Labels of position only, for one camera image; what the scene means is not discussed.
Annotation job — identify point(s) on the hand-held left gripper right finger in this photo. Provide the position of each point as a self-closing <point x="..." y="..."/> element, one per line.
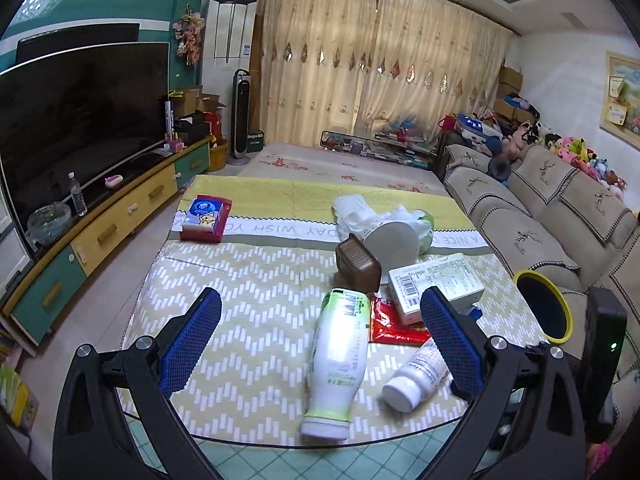
<point x="452" y="342"/>

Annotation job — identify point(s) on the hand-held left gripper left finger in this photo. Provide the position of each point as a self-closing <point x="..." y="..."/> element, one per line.
<point x="192" y="340"/>

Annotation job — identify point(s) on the small white pill bottle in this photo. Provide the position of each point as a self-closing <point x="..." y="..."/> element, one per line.
<point x="412" y="375"/>

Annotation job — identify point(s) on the white carton box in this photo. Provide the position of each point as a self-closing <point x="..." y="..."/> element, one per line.
<point x="430" y="280"/>

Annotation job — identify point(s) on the yellow-rimmed dark waste bin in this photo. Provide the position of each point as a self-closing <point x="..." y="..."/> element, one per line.
<point x="542" y="305"/>

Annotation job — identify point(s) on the white cylindrical paper container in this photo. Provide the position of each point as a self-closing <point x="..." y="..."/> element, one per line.
<point x="392" y="245"/>

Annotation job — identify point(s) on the large white green-label bottle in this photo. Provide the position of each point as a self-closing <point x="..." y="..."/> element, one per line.
<point x="335" y="355"/>

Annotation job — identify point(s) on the red foil packet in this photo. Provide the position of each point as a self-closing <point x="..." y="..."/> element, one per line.
<point x="390" y="325"/>

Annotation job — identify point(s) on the red and blue tissue pack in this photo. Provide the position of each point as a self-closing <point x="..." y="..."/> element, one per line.
<point x="205" y="217"/>

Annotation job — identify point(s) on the small brown box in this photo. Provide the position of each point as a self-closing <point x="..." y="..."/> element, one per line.
<point x="357" y="262"/>

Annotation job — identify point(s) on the green and white plastic bag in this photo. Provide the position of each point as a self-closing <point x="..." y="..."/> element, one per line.
<point x="422" y="220"/>

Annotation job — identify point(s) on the green and yellow TV cabinet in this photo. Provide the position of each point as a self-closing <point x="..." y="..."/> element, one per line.
<point x="125" y="210"/>

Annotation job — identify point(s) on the beige fabric sofa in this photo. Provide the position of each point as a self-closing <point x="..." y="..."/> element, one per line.
<point x="540" y="210"/>

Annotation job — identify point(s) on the small pink object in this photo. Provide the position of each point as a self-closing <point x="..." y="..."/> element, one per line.
<point x="112" y="180"/>

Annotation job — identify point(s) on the grey round cushion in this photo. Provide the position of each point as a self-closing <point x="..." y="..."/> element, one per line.
<point x="498" y="166"/>

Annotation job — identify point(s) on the clear water bottle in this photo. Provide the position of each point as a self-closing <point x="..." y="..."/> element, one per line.
<point x="77" y="195"/>

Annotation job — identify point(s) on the glass ashtray bowl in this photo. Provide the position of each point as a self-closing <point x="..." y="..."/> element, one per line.
<point x="49" y="222"/>

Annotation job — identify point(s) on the yellow basket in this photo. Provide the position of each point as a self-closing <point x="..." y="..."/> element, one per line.
<point x="217" y="156"/>

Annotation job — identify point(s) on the small green box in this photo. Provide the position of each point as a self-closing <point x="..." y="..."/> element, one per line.
<point x="256" y="142"/>

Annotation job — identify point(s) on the floral beige carpet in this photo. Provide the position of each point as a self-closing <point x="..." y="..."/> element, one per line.
<point x="300" y="162"/>

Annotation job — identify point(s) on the low glass shelf with books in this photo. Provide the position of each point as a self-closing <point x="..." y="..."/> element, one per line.
<point x="380" y="147"/>

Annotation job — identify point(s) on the pile of plush toys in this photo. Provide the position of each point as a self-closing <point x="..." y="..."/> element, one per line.
<point x="575" y="152"/>

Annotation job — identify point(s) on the blue star-print bag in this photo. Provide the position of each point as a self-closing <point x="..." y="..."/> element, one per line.
<point x="477" y="127"/>

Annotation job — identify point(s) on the grey tower fan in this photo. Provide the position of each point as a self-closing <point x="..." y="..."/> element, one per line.
<point x="240" y="110"/>

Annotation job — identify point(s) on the open cardboard boxes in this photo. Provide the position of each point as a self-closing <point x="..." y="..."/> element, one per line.
<point x="192" y="100"/>

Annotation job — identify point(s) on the large black television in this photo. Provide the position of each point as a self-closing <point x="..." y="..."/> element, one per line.
<point x="75" y="125"/>

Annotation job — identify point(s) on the stacked cardboard boxes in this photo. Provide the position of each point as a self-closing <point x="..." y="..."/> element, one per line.
<point x="509" y="90"/>

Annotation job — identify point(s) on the beige embroidered curtains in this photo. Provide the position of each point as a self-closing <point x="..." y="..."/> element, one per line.
<point x="350" y="60"/>

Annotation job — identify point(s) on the hanging artificial flowers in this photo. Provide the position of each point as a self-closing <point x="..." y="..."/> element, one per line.
<point x="189" y="35"/>

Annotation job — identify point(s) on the white standing air conditioner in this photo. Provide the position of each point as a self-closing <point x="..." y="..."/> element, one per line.
<point x="227" y="30"/>

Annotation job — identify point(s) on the black monitor screen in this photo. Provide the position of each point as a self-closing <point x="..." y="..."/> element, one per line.
<point x="75" y="42"/>

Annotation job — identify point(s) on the framed wall picture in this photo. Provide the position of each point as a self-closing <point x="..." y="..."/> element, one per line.
<point x="622" y="95"/>

